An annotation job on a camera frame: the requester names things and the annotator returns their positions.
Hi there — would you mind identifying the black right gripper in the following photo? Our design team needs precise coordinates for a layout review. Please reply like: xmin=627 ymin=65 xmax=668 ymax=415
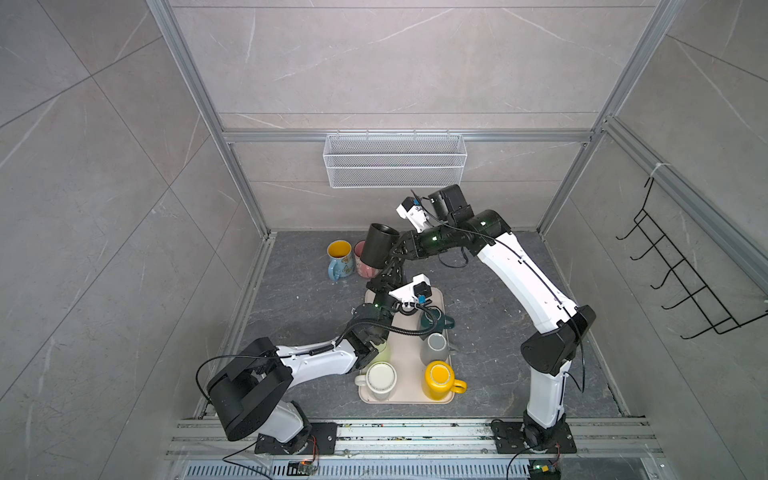
xmin=389 ymin=223 xmax=456 ymax=261

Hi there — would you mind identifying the pink patterned mug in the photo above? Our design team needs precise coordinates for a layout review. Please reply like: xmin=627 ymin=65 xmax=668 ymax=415
xmin=353 ymin=240 xmax=380 ymax=279

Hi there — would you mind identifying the black mug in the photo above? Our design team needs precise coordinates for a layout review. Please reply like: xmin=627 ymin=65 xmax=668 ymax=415
xmin=360 ymin=223 xmax=400 ymax=270

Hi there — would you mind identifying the blue mug yellow inside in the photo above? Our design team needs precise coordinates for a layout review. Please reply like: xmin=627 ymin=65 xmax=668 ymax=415
xmin=327 ymin=240 xmax=355 ymax=282

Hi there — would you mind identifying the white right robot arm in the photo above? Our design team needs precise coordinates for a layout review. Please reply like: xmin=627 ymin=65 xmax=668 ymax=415
xmin=392 ymin=184 xmax=596 ymax=446

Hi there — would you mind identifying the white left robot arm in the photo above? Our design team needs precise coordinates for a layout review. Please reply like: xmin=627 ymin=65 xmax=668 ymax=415
xmin=205 ymin=266 xmax=405 ymax=443

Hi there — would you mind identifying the dark green mug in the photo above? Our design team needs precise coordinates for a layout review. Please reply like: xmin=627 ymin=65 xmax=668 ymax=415
xmin=419 ymin=306 xmax=455 ymax=339

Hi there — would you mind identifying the light green mug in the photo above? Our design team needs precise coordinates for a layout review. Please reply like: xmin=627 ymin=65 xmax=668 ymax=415
xmin=371 ymin=341 xmax=391 ymax=364

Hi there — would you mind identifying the grey mug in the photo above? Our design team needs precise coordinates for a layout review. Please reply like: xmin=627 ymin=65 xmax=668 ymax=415
xmin=419 ymin=333 xmax=453 ymax=366

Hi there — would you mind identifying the white mug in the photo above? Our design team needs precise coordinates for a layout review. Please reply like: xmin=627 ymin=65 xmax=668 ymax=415
xmin=354 ymin=362 xmax=398 ymax=401

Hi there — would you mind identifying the beige tray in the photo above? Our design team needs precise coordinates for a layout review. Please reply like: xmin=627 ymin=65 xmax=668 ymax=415
xmin=358 ymin=287 xmax=455 ymax=405

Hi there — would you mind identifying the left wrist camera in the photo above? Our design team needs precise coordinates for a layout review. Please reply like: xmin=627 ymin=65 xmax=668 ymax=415
xmin=389 ymin=274 xmax=432 ymax=304

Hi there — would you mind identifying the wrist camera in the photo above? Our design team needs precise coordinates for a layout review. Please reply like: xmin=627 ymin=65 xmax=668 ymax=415
xmin=396 ymin=196 xmax=433 ymax=233
xmin=389 ymin=274 xmax=432 ymax=304

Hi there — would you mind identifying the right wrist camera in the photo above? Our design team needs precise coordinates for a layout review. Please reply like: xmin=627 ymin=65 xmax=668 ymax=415
xmin=396 ymin=196 xmax=433 ymax=233

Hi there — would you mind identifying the white wire mesh basket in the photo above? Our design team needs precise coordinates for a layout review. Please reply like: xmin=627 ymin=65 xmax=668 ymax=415
xmin=323 ymin=133 xmax=468 ymax=189

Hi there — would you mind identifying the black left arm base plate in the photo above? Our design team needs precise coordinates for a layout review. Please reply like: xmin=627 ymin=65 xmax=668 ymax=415
xmin=254 ymin=422 xmax=339 ymax=455

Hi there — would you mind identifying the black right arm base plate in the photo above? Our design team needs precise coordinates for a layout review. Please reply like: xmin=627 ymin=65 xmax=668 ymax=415
xmin=490 ymin=416 xmax=577 ymax=454

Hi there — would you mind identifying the black wire hook rack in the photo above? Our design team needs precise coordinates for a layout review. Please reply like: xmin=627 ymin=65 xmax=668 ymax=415
xmin=615 ymin=178 xmax=767 ymax=341

